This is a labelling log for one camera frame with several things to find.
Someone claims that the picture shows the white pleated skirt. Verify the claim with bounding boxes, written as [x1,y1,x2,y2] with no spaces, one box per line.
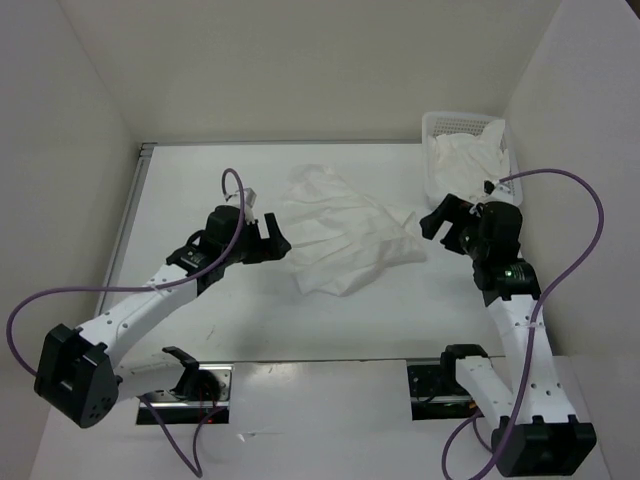
[280,165,427,297]

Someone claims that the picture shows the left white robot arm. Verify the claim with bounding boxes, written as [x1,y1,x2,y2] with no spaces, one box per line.
[34,205,291,429]

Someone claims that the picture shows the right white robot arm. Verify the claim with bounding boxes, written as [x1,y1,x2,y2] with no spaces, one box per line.
[420,194,597,478]

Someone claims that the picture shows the white skirts in basket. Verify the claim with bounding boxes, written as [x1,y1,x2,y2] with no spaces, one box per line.
[426,119,510,203]

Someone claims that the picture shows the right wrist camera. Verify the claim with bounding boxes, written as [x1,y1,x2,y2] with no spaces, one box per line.
[483,180,510,196]

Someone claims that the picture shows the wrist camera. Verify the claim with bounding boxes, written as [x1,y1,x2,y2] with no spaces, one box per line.
[225,188,257,224]
[483,180,510,196]

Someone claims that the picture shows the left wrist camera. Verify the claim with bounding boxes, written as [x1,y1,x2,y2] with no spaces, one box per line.
[225,188,257,224]

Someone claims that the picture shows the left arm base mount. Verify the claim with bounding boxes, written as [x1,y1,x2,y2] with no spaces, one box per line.
[144,347,234,425]

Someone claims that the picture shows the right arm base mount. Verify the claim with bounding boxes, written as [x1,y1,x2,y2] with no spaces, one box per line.
[406,344,488,421]

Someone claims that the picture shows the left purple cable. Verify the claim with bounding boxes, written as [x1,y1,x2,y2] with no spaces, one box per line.
[5,168,251,477]

